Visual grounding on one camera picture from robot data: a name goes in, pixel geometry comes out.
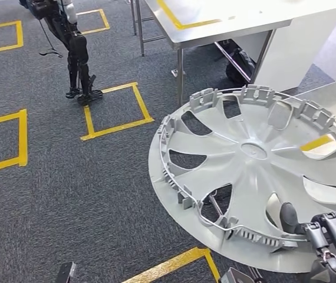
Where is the grey plastic wheel hubcap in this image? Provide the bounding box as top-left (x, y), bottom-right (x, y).
top-left (148, 84), bottom-right (336, 274)

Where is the steel workbench white top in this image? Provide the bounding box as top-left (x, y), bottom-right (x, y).
top-left (130, 0), bottom-right (336, 107)

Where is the yellow tape strip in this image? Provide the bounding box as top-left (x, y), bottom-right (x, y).
top-left (300, 134), bottom-right (335, 153)
top-left (156, 0), bottom-right (237, 31)

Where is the white cabinet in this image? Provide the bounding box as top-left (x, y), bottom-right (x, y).
top-left (233, 6), bottom-right (336, 93)

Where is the black bag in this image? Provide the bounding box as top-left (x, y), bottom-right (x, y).
top-left (215, 38), bottom-right (258, 87)

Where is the yellow floor tape square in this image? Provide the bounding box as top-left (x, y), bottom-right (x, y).
top-left (76, 8), bottom-right (111, 36)
top-left (0, 20), bottom-right (24, 56)

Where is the black humanoid robot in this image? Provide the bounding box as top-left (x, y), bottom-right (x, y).
top-left (19, 0), bottom-right (104, 107)

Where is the dark left wrist camera box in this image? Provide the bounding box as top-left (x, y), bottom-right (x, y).
top-left (55, 261), bottom-right (78, 283)

